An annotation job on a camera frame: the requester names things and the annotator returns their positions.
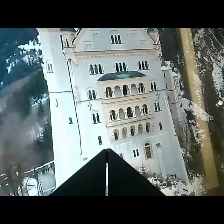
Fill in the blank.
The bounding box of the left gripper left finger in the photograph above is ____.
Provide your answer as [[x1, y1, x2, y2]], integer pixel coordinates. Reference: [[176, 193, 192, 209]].
[[50, 148, 109, 197]]

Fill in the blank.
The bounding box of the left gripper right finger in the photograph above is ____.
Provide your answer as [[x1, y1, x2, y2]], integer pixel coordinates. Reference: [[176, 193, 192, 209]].
[[107, 148, 166, 197]]

